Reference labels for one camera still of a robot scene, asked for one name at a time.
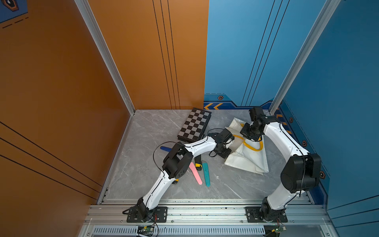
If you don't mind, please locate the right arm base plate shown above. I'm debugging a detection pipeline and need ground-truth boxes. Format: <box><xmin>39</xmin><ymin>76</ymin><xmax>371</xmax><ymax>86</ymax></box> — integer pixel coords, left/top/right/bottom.
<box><xmin>245</xmin><ymin>206</ymin><xmax>288</xmax><ymax>223</ymax></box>

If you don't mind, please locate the right green circuit board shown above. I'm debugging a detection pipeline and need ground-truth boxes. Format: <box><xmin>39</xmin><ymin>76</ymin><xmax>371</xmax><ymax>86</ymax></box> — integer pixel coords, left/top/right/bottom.
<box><xmin>271</xmin><ymin>226</ymin><xmax>287</xmax><ymax>236</ymax></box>

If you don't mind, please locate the right aluminium corner post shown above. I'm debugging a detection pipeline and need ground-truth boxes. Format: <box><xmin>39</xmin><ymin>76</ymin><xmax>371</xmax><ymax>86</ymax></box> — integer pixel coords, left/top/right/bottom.
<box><xmin>268</xmin><ymin>0</ymin><xmax>341</xmax><ymax>115</ymax></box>

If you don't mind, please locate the left aluminium corner post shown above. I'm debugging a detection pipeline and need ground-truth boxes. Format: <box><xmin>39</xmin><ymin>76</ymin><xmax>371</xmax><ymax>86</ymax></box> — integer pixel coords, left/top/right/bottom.
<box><xmin>75</xmin><ymin>0</ymin><xmax>135</xmax><ymax>116</ymax></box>

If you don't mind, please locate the black yellow utility knife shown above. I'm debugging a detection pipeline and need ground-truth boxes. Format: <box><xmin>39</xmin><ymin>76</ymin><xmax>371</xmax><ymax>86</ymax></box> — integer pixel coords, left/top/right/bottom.
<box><xmin>194</xmin><ymin>155</ymin><xmax>202</xmax><ymax>171</ymax></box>

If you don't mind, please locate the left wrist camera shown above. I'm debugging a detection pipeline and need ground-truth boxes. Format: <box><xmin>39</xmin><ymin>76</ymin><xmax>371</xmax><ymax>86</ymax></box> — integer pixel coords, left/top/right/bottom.
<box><xmin>214</xmin><ymin>128</ymin><xmax>234</xmax><ymax>144</ymax></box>

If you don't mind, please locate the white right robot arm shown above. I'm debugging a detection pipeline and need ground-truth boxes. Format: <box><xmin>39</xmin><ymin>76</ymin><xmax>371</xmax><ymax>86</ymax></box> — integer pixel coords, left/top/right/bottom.
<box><xmin>240</xmin><ymin>107</ymin><xmax>321</xmax><ymax>222</ymax></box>

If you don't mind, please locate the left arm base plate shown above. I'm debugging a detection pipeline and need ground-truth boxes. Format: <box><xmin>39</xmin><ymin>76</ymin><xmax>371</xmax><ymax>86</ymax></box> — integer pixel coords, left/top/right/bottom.
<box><xmin>122</xmin><ymin>205</ymin><xmax>168</xmax><ymax>223</ymax></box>

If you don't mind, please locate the green circuit board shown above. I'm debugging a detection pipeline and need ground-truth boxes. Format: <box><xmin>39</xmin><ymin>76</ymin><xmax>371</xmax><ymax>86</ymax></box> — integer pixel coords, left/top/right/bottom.
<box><xmin>271</xmin><ymin>226</ymin><xmax>287</xmax><ymax>236</ymax></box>
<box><xmin>137</xmin><ymin>225</ymin><xmax>155</xmax><ymax>237</ymax></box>

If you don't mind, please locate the canvas pouch with farm picture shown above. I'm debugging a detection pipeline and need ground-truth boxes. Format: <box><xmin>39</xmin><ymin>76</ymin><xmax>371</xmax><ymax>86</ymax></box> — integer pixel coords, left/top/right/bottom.
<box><xmin>225</xmin><ymin>118</ymin><xmax>269</xmax><ymax>175</ymax></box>

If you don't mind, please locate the aluminium corner post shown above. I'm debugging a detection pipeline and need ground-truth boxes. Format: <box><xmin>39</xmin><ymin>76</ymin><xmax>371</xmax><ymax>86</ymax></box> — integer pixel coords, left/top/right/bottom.
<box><xmin>268</xmin><ymin>0</ymin><xmax>341</xmax><ymax>115</ymax></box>
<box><xmin>75</xmin><ymin>0</ymin><xmax>135</xmax><ymax>116</ymax></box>

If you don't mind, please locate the aluminium front rail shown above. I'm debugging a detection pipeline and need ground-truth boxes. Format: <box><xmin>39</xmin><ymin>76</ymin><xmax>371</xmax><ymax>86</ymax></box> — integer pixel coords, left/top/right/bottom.
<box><xmin>79</xmin><ymin>199</ymin><xmax>338</xmax><ymax>237</ymax></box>

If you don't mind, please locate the dark blue utility knife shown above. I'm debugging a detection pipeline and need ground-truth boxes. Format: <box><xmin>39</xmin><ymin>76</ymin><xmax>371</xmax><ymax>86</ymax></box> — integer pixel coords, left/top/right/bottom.
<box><xmin>160</xmin><ymin>146</ymin><xmax>172</xmax><ymax>152</ymax></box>

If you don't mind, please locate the black white chessboard box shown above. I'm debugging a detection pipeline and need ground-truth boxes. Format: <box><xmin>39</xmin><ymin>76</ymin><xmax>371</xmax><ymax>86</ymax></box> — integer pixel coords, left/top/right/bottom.
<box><xmin>177</xmin><ymin>108</ymin><xmax>211</xmax><ymax>143</ymax></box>

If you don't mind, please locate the teal utility knife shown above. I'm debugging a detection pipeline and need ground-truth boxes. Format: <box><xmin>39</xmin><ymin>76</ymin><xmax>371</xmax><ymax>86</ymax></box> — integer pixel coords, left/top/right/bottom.
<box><xmin>202</xmin><ymin>162</ymin><xmax>211</xmax><ymax>187</ymax></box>

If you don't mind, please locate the left green circuit board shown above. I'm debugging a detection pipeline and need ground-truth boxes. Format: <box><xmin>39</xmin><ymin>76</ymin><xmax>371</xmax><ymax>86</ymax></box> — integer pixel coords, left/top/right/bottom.
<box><xmin>137</xmin><ymin>225</ymin><xmax>155</xmax><ymax>237</ymax></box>

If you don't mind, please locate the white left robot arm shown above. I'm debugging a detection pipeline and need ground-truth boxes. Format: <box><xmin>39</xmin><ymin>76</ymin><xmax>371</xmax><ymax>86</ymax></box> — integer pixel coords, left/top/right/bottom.
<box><xmin>136</xmin><ymin>129</ymin><xmax>234</xmax><ymax>222</ymax></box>

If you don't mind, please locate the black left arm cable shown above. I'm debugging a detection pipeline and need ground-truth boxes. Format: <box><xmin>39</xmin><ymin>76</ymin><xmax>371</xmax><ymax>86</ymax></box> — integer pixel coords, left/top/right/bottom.
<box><xmin>152</xmin><ymin>128</ymin><xmax>226</xmax><ymax>174</ymax></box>

